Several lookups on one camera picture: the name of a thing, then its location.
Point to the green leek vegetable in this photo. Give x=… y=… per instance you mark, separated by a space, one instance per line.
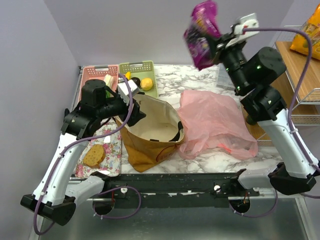
x=109 y=80

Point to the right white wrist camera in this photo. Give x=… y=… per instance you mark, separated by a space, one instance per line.
x=242 y=23

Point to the yellow lemon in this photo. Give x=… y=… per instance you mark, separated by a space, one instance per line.
x=146 y=84

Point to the pink plastic grocery bag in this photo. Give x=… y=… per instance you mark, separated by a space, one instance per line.
x=211 y=120

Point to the black mounting rail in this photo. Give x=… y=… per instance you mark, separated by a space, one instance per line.
x=174 y=190

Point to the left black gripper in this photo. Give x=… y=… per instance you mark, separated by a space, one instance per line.
x=136 y=114

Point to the green plastic basket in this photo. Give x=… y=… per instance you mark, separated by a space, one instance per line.
x=141 y=70

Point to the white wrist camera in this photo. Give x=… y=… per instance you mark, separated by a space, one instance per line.
x=242 y=23
x=123 y=90

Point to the bread slice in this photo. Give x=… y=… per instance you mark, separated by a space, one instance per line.
x=94 y=156

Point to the pink plastic basket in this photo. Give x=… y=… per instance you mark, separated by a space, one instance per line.
x=99 y=72

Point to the yellow Trader Joe's tote bag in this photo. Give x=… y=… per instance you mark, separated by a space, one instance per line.
x=155 y=137

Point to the purple grape candy packet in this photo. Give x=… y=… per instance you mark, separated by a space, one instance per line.
x=202 y=23

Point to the clear plastic box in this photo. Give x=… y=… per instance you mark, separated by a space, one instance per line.
x=224 y=80

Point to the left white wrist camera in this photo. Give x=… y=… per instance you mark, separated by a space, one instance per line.
x=123 y=90

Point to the dark brown round fruit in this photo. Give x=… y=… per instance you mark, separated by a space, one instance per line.
x=136 y=80

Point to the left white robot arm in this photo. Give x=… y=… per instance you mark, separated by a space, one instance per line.
x=100 y=112

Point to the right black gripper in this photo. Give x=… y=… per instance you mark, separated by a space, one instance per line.
x=221 y=48

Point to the yellow banana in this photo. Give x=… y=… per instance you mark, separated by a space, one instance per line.
x=128 y=75

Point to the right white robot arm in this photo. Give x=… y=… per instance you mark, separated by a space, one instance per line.
x=265 y=106

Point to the orange candy packet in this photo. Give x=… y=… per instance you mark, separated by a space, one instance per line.
x=312 y=28

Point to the green glass bottle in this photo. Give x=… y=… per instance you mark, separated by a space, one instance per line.
x=250 y=121

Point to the floral tray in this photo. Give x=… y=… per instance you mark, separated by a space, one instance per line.
x=112 y=145

